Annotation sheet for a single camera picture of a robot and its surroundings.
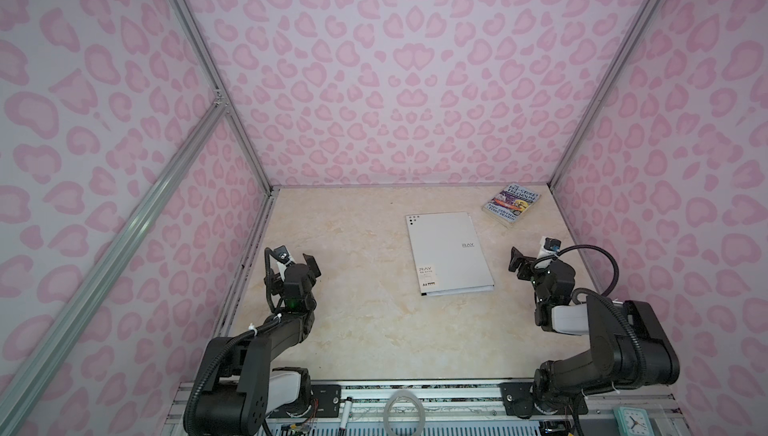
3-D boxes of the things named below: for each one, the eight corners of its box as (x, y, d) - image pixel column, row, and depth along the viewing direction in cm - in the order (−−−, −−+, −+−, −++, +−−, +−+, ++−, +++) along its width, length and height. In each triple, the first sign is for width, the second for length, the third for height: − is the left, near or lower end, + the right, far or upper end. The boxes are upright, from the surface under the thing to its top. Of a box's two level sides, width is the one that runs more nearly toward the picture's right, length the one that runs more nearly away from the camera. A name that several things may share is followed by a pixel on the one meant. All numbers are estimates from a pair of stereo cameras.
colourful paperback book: (482, 207, 115) (483, 203, 113) (509, 182, 123) (510, 178, 121) (512, 227, 109) (514, 223, 107) (538, 199, 117) (540, 195, 115)
